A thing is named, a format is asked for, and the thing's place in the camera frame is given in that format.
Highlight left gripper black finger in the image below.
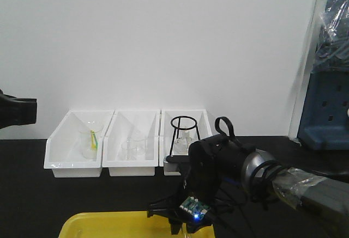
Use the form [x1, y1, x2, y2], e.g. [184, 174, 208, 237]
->
[1, 90, 38, 129]

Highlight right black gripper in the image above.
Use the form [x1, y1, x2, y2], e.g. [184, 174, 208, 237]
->
[147, 136, 254, 234]

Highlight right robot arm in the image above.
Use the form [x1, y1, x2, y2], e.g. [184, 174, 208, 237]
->
[147, 134, 348, 237]

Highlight yellow plastic tray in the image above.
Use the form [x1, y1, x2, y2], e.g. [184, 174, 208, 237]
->
[59, 211, 215, 237]

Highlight left white storage bin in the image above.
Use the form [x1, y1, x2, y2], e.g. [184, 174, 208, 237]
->
[44, 110, 114, 178]

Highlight white storage bin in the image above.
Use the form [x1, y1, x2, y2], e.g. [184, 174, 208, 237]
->
[44, 110, 114, 178]
[102, 109, 160, 177]
[159, 109, 212, 176]

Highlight glass beaker with yellow stick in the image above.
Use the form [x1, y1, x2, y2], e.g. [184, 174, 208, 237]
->
[78, 121, 104, 160]

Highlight glass flask in right bin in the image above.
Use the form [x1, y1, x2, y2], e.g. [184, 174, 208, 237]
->
[173, 128, 193, 155]

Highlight glass beakers in middle bin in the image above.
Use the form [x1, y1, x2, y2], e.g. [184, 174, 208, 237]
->
[119, 130, 147, 161]

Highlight yellow green stick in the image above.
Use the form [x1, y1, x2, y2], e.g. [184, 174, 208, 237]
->
[90, 130, 98, 150]

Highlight middle white storage bin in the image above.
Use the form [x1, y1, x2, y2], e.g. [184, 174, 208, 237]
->
[102, 109, 160, 177]

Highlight right white storage bin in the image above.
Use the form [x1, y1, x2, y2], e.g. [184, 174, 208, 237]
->
[159, 109, 212, 176]

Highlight grey pegboard drying rack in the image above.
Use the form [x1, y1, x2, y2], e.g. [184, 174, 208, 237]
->
[297, 0, 349, 151]

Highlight plastic bag with tubing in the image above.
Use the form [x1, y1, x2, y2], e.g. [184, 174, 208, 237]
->
[312, 0, 348, 73]

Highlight black wire tripod stand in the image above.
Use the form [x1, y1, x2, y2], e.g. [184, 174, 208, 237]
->
[167, 115, 201, 158]

